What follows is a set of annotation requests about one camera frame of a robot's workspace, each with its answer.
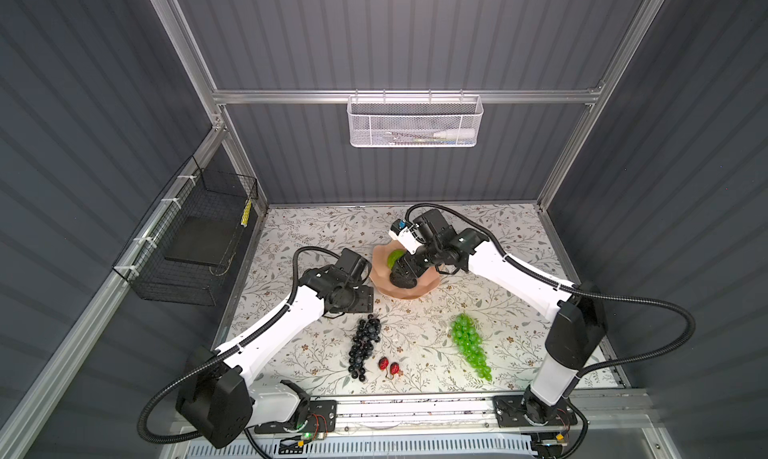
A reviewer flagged red cherry pair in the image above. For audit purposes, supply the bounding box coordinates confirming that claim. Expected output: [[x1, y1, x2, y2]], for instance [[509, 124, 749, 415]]
[[377, 357, 401, 379]]

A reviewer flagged left black corrugated cable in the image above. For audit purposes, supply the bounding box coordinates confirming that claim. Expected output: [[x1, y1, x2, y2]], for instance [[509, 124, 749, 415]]
[[136, 245, 343, 459]]

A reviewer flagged right black corrugated cable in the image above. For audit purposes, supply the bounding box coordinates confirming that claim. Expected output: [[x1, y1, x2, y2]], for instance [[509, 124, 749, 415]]
[[404, 202, 697, 459]]

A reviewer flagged black corrugated cable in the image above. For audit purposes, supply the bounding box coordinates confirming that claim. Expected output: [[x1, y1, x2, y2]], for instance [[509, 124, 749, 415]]
[[404, 202, 697, 459], [136, 245, 343, 459]]

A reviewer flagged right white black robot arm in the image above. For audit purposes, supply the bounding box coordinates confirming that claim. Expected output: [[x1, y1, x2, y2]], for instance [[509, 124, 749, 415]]
[[389, 203, 606, 425]]

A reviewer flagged dark avocado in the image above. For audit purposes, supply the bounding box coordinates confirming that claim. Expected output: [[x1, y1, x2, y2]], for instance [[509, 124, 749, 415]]
[[389, 268, 418, 289]]

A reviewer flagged black wire basket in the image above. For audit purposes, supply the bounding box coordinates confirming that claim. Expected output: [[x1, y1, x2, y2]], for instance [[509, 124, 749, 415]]
[[113, 160, 259, 307]]

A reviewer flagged white wire mesh basket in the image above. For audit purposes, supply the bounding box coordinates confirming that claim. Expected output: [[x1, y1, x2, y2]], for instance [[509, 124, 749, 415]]
[[346, 91, 484, 148]]

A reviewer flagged green grape bunch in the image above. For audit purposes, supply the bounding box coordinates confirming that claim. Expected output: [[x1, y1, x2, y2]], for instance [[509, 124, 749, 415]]
[[451, 313, 492, 381]]

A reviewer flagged pink faceted fruit bowl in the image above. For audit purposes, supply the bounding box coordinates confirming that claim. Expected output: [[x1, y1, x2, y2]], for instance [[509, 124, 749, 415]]
[[370, 241, 441, 300]]

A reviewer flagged aluminium front rail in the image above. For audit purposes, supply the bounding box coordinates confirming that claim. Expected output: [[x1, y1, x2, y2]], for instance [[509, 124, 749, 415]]
[[173, 389, 655, 436]]

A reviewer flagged floral table mat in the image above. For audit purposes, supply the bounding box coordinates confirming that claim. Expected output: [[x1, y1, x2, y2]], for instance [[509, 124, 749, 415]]
[[229, 205, 550, 396]]

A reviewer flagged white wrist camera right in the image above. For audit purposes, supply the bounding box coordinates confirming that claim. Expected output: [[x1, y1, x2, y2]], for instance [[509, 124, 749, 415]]
[[388, 219, 424, 254]]

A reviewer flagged bright green round fruit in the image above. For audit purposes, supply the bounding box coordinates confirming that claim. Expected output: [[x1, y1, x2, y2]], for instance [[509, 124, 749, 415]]
[[387, 249, 406, 270]]

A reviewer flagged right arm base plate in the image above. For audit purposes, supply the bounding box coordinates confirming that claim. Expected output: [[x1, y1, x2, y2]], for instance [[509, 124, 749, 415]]
[[492, 394, 579, 429]]

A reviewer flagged white marker in basket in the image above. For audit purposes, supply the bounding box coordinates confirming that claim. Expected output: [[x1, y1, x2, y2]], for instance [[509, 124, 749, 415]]
[[432, 128, 477, 141]]

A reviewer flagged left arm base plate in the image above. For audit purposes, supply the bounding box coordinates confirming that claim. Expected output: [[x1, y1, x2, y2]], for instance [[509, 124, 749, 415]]
[[252, 400, 338, 434]]

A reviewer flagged dark purple grape bunch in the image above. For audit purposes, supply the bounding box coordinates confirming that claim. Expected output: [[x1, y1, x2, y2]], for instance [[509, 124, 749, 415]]
[[348, 314, 382, 382]]

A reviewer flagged yellow tag on basket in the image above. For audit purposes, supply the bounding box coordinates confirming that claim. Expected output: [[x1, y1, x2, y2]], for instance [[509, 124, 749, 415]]
[[240, 199, 252, 227]]

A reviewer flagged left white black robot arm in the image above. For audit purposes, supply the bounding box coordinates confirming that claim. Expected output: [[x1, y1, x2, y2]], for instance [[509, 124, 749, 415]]
[[176, 248, 373, 448]]

